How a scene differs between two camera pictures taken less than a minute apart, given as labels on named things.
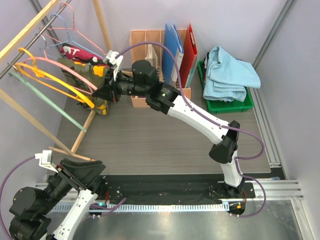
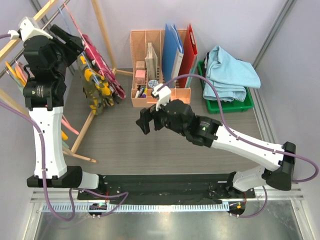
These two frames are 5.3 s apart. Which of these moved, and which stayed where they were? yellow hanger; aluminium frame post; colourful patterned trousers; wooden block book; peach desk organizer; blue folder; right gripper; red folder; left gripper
Moved: right gripper; yellow hanger; left gripper
Stayed: peach desk organizer; wooden block book; blue folder; colourful patterned trousers; aluminium frame post; red folder
